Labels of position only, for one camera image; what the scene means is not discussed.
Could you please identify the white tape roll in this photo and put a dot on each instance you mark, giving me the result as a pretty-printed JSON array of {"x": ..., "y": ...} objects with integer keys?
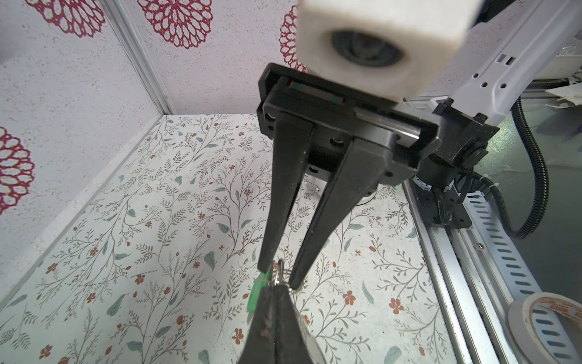
[{"x": 535, "y": 326}]

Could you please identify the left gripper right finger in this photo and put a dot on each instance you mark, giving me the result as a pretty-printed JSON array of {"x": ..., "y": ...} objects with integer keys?
[{"x": 291, "y": 346}]

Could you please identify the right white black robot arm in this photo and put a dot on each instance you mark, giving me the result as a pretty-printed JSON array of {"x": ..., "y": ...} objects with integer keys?
[{"x": 470, "y": 115}]

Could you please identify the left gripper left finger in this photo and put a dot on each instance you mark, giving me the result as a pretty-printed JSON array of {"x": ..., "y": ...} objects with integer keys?
[{"x": 260, "y": 347}]

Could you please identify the silver metal key bottle opener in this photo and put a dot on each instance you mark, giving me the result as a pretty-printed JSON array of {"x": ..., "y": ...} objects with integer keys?
[{"x": 314, "y": 350}]

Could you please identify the green key tag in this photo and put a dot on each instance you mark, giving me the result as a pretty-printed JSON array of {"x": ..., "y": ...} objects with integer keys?
[{"x": 262, "y": 281}]

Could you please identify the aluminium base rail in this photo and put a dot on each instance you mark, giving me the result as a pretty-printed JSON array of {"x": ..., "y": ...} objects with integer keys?
[{"x": 479, "y": 271}]

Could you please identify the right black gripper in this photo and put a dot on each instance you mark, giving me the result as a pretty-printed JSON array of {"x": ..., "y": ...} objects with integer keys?
[{"x": 322, "y": 128}]

